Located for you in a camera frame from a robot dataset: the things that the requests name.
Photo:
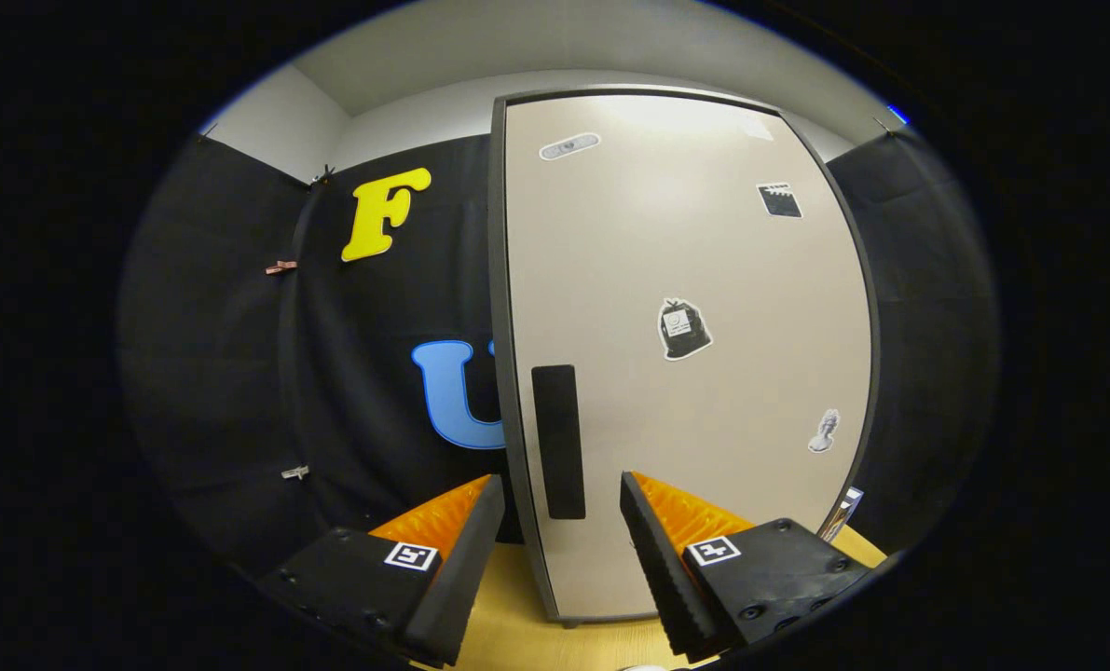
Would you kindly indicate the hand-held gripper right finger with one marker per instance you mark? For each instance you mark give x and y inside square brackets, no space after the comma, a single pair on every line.
[662,568]

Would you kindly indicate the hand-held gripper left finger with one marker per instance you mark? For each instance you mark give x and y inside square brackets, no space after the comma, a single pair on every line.
[466,568]

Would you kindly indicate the grey shoe cabinet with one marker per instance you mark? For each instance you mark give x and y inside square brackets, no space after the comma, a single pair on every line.
[498,280]

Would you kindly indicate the beige shoe cabinet door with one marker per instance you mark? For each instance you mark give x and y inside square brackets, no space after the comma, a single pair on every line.
[629,261]

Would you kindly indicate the white purple box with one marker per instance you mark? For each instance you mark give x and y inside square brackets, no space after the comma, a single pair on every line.
[843,511]

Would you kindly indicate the black backdrop cloth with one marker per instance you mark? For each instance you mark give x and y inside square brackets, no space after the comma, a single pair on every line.
[228,354]

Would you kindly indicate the pink clothes peg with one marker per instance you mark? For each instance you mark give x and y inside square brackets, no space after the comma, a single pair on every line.
[281,267]

